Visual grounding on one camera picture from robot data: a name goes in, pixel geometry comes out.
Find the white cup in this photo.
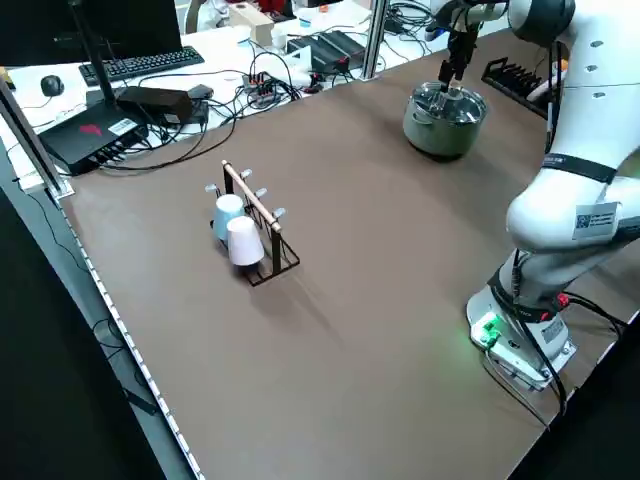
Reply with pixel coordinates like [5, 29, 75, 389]
[225, 215, 266, 268]

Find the black computer monitor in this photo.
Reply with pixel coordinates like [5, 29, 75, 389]
[0, 0, 183, 67]

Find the aluminium frame post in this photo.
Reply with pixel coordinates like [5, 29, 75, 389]
[360, 0, 390, 82]

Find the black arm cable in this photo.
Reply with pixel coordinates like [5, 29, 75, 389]
[544, 42, 561, 151]

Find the light blue cup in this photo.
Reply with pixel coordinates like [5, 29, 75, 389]
[211, 194, 248, 247]

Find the black dish rack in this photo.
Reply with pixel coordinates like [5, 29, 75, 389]
[480, 56, 551, 120]

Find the black keyboard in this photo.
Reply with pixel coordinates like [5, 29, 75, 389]
[78, 45, 207, 85]

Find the black monitor stand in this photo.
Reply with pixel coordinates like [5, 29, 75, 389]
[68, 0, 120, 109]

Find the glass pot lid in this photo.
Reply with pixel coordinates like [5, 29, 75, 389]
[410, 82, 488, 125]

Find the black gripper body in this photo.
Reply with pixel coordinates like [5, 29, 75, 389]
[446, 30, 479, 67]

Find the black computer mouse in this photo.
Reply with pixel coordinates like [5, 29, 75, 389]
[40, 74, 66, 98]

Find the black desk cable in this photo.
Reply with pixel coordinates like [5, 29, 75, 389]
[97, 102, 239, 172]

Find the black power brick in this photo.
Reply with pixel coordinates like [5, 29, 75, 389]
[115, 85, 195, 120]

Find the aluminium frame profile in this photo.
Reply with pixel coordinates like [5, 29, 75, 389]
[0, 74, 76, 202]

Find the black base cable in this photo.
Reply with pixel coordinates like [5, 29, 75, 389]
[559, 294, 629, 334]
[514, 299, 569, 417]

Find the black wire cup rack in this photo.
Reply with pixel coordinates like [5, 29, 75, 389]
[203, 158, 302, 290]

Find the cardboard box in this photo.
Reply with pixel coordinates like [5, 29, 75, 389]
[226, 3, 276, 44]

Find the grey usb hub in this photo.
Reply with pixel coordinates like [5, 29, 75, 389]
[241, 71, 282, 100]

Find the black box with red logo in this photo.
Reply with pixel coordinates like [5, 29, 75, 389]
[38, 88, 151, 177]

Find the white plate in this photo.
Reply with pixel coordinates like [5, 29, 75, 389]
[525, 81, 552, 105]

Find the steel cooking pot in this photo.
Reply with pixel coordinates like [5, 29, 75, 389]
[402, 81, 489, 163]

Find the black power supply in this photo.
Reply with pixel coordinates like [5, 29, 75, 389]
[286, 29, 370, 67]

